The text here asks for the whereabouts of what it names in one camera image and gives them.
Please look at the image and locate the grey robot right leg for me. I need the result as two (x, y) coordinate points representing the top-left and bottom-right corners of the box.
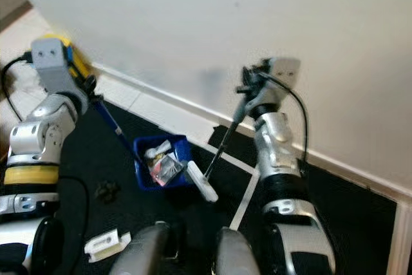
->
(214, 226), (266, 275)

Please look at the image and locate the orange and black blister pack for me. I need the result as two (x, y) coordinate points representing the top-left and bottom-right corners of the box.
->
(147, 153), (185, 186)

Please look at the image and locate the yellow pedal trash bin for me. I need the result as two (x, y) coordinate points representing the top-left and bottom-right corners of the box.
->
(42, 30), (98, 93)

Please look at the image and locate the long tan floor tape strip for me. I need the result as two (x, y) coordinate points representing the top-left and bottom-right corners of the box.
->
(229, 169), (263, 231)

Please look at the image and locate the white plastic scrap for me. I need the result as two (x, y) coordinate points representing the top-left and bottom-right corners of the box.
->
(144, 140), (173, 162)

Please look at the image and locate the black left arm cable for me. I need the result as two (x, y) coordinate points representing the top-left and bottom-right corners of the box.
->
(1, 55), (92, 275)

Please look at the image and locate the small black object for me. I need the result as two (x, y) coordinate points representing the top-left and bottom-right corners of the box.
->
(95, 180), (121, 203)

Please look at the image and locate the black floor mat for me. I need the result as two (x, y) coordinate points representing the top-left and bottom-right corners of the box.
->
(0, 91), (400, 275)

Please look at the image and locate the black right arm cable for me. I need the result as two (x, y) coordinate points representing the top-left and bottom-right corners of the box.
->
(269, 74), (310, 174)

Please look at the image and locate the small white rectangular box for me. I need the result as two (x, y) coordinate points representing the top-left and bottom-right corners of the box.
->
(83, 227), (134, 263)

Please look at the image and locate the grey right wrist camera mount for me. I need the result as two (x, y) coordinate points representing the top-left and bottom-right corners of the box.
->
(259, 57), (303, 106)

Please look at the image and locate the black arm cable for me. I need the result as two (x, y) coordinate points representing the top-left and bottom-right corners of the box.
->
(1, 55), (92, 275)
(269, 74), (310, 174)

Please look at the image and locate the grey robot leg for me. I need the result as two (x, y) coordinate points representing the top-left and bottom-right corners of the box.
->
(124, 221), (185, 275)
(214, 226), (266, 275)

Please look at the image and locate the grey robot left leg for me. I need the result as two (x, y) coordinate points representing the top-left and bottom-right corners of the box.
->
(124, 221), (185, 275)

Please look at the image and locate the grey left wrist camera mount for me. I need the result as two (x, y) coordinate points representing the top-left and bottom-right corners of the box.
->
(30, 37), (82, 97)

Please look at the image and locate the white broom with grey grip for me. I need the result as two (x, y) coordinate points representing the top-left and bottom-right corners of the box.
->
(185, 71), (272, 204)

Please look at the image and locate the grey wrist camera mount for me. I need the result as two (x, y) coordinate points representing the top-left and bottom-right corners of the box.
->
(30, 37), (82, 97)
(259, 57), (303, 106)

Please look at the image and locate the blue dustpan with long handle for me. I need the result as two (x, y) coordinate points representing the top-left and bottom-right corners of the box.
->
(92, 97), (195, 191)

